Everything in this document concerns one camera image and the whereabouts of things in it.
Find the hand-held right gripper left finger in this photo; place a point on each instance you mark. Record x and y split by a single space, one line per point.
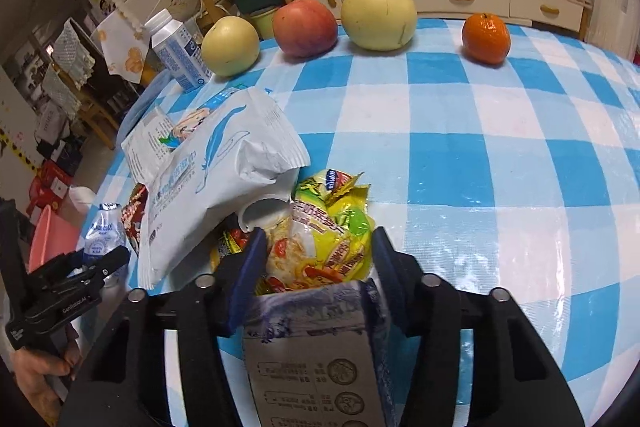
250 267

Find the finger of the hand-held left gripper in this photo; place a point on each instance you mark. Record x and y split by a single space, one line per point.
95 262
80 291

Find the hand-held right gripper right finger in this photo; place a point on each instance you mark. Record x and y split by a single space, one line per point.
386 267

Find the clear white plastic packet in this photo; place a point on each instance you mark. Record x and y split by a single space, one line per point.
102 232

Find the blue white milk carton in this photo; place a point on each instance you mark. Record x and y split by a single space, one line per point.
310 357

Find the person's left hand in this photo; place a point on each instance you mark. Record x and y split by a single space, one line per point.
37 372

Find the yellow red snack wrapper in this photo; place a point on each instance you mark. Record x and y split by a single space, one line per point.
227 246

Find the pink plastic basin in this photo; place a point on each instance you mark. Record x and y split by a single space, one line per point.
47 237

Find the white cup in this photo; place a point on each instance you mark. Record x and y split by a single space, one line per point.
260 209

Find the large white blue snack bag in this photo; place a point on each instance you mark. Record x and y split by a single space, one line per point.
215 197

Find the red boxes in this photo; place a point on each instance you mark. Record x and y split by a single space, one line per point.
50 187

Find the white printed wrapper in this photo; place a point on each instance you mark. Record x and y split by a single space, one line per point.
147 142

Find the blue white checked tablecloth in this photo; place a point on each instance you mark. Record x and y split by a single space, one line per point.
475 157

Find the orange print tablecloth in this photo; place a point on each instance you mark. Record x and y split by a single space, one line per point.
122 47

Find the yellow pear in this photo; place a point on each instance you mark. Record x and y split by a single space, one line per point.
230 47
379 14

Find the white milk bottle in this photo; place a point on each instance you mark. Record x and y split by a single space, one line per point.
175 52

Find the red apple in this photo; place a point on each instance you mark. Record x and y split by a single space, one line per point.
305 29

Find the green bucket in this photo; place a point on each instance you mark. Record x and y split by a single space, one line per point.
262 22

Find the orange mandarin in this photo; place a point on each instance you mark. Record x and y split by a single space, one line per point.
486 39

